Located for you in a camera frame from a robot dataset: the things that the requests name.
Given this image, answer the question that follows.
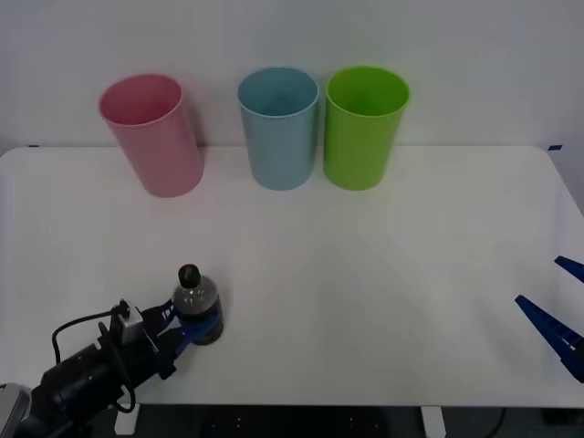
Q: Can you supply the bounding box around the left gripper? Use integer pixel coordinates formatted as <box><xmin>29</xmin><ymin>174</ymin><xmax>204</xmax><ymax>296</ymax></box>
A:
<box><xmin>119</xmin><ymin>298</ymin><xmax>224</xmax><ymax>390</ymax></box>

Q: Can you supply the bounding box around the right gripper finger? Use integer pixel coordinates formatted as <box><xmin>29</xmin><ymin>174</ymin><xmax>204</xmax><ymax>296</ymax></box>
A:
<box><xmin>514</xmin><ymin>295</ymin><xmax>584</xmax><ymax>383</ymax></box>
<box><xmin>553</xmin><ymin>255</ymin><xmax>584</xmax><ymax>283</ymax></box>

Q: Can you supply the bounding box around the dark bottle with black cap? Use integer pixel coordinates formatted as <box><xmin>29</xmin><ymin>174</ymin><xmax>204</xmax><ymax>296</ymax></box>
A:
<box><xmin>172</xmin><ymin>263</ymin><xmax>224</xmax><ymax>347</ymax></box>

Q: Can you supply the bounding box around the white table leg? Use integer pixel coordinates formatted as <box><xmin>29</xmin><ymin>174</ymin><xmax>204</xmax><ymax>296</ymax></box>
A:
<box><xmin>420</xmin><ymin>405</ymin><xmax>447</xmax><ymax>438</ymax></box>
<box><xmin>113</xmin><ymin>404</ymin><xmax>140</xmax><ymax>436</ymax></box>

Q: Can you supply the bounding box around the pink plastic bin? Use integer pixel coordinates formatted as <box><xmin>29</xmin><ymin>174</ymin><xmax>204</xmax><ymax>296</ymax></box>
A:
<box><xmin>98</xmin><ymin>72</ymin><xmax>205</xmax><ymax>199</ymax></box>

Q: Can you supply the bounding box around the pale blue plastic bin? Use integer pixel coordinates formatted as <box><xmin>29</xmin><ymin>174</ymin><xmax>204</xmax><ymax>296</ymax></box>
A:
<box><xmin>236</xmin><ymin>66</ymin><xmax>319</xmax><ymax>191</ymax></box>

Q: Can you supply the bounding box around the green plastic bin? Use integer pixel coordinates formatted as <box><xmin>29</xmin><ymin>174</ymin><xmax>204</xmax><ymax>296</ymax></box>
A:
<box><xmin>322</xmin><ymin>65</ymin><xmax>411</xmax><ymax>192</ymax></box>

